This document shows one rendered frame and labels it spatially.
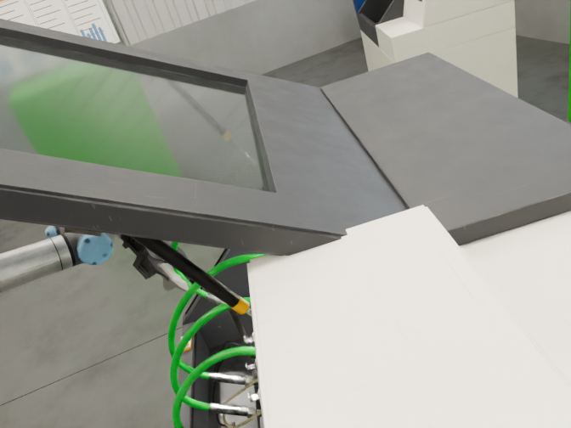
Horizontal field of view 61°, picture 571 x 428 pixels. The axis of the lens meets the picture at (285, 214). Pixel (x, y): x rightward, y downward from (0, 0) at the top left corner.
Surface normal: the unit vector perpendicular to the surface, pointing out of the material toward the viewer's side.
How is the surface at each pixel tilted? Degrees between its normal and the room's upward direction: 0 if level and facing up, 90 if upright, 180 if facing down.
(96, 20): 90
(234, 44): 90
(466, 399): 0
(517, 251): 0
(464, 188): 0
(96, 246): 90
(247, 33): 90
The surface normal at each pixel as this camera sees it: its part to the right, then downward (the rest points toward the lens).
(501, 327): -0.28, -0.82
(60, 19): 0.29, 0.43
